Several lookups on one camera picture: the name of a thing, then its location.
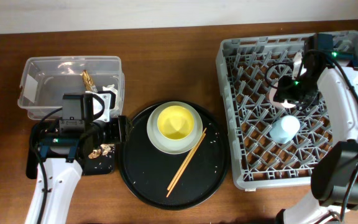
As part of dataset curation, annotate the food scraps pile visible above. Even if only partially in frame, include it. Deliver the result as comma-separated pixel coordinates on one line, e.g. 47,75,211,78
88,144,115,159

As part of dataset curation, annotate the pink cup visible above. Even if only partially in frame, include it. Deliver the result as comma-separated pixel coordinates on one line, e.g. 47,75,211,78
268,88,296,108

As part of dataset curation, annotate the large white napkin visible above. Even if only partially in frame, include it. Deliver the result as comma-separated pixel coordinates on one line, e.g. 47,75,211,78
102,84,121,111

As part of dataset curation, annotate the blue cup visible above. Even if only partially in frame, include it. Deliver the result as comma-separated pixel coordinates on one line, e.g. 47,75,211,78
269,115,300,144

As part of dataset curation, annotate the gold snack wrapper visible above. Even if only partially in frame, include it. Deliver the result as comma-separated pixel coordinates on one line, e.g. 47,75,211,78
81,70,98,93

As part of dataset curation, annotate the grey plate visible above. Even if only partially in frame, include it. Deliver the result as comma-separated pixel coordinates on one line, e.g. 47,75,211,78
147,101,203,154

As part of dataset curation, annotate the yellow bowl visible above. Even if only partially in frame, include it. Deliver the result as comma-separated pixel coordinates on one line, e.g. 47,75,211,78
157,105,195,140

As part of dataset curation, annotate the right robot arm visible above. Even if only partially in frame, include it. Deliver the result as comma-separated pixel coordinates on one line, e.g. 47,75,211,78
267,33,358,223

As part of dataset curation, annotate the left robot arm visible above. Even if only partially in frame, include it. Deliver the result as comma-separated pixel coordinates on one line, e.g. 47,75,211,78
25,91,131,223

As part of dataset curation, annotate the grey dishwasher rack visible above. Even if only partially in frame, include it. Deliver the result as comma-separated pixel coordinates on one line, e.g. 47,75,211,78
215,30,358,191

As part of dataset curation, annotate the black rectangular tray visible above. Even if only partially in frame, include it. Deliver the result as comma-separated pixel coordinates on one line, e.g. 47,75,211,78
26,118,114,179

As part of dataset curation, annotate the round black serving tray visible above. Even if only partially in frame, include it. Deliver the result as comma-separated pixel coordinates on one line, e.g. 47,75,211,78
117,103,230,210

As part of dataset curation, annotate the clear plastic bin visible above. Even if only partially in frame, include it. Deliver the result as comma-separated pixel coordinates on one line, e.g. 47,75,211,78
17,56,125,120

